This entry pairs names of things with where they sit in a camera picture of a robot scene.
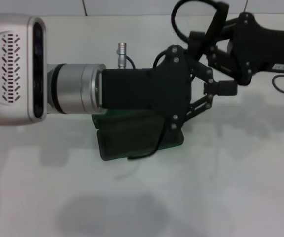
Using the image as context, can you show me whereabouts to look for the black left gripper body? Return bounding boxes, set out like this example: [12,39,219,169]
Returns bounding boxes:
[102,45,193,134]

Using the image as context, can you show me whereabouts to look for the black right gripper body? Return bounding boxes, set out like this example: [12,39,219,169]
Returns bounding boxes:
[227,12,284,86]

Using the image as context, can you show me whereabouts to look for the black glasses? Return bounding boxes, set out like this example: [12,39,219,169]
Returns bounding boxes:
[127,0,230,160]

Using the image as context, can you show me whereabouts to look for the green glasses case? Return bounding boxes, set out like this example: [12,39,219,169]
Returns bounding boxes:
[91,110,185,162]

